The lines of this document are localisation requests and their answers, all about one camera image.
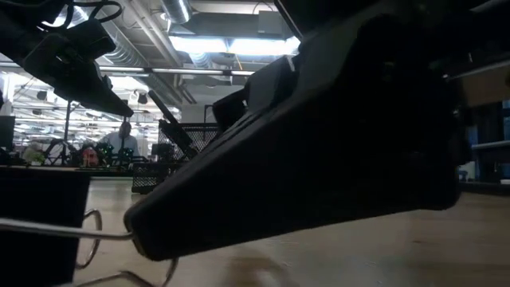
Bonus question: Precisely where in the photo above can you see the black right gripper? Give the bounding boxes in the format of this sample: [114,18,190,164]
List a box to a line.
[274,0,510,81]

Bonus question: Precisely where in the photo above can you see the grey ceiling box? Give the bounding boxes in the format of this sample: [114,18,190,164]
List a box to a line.
[257,10,294,35]

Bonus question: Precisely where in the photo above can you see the long linear ceiling light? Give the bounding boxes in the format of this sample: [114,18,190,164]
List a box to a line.
[97,65,256,78]

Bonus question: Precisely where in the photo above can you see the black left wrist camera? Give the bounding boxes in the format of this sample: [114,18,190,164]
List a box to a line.
[65,19,117,61]

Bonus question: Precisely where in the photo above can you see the black background monitor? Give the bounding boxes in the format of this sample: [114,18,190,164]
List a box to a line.
[0,115,16,149]

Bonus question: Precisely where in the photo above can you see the black aluminium table frame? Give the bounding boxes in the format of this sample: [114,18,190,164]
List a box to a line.
[0,165,510,196]

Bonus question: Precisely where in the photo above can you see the person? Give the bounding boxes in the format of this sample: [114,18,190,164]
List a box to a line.
[97,120,141,159]

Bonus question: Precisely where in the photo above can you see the black mesh desk organizer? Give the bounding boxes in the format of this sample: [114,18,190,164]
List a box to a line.
[130,119,224,195]

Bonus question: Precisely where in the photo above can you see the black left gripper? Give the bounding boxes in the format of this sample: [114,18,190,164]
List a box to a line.
[0,0,135,119]

